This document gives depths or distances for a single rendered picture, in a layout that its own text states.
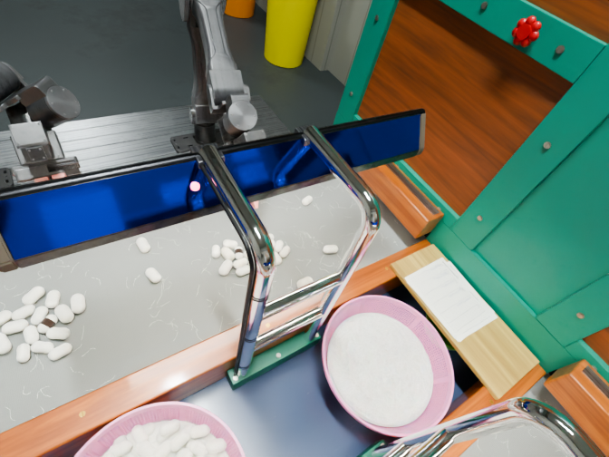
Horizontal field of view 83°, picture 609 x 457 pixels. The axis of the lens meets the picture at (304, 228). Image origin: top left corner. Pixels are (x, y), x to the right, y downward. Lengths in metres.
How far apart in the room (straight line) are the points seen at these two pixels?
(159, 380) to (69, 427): 0.13
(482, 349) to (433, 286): 0.16
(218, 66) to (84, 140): 0.54
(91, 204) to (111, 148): 0.74
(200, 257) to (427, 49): 0.67
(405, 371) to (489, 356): 0.18
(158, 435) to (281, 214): 0.52
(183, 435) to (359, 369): 0.33
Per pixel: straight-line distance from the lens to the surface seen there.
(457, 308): 0.85
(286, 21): 3.02
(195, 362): 0.66
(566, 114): 0.73
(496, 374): 0.83
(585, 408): 0.86
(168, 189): 0.43
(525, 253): 0.83
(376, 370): 0.74
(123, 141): 1.18
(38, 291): 0.79
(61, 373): 0.73
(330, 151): 0.46
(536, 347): 0.91
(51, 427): 0.68
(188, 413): 0.66
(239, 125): 0.70
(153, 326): 0.72
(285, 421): 0.74
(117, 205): 0.43
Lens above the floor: 1.40
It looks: 50 degrees down
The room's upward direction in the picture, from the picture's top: 18 degrees clockwise
